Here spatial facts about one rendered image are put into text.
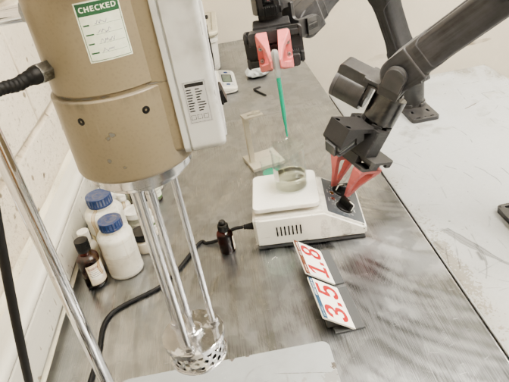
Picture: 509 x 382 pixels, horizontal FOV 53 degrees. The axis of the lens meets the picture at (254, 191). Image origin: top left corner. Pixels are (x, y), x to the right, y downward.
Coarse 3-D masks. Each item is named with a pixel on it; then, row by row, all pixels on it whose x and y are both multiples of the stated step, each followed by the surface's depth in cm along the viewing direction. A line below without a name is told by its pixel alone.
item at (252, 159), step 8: (248, 112) 118; (256, 112) 118; (248, 128) 118; (248, 136) 119; (248, 144) 120; (248, 152) 121; (256, 152) 126; (264, 152) 126; (248, 160) 124; (256, 160) 123; (256, 168) 119
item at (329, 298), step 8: (320, 288) 79; (328, 288) 80; (320, 296) 77; (328, 296) 78; (336, 296) 80; (328, 304) 76; (336, 304) 78; (328, 312) 74; (336, 312) 75; (344, 312) 77; (336, 320) 74; (344, 320) 75
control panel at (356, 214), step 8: (328, 184) 99; (328, 192) 96; (328, 200) 93; (336, 200) 95; (352, 200) 97; (328, 208) 91; (336, 208) 92; (360, 208) 95; (344, 216) 91; (352, 216) 92; (360, 216) 93
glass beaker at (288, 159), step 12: (276, 144) 93; (288, 144) 94; (300, 144) 92; (276, 156) 89; (288, 156) 88; (300, 156) 90; (276, 168) 91; (288, 168) 90; (300, 168) 90; (276, 180) 92; (288, 180) 91; (300, 180) 92; (288, 192) 92
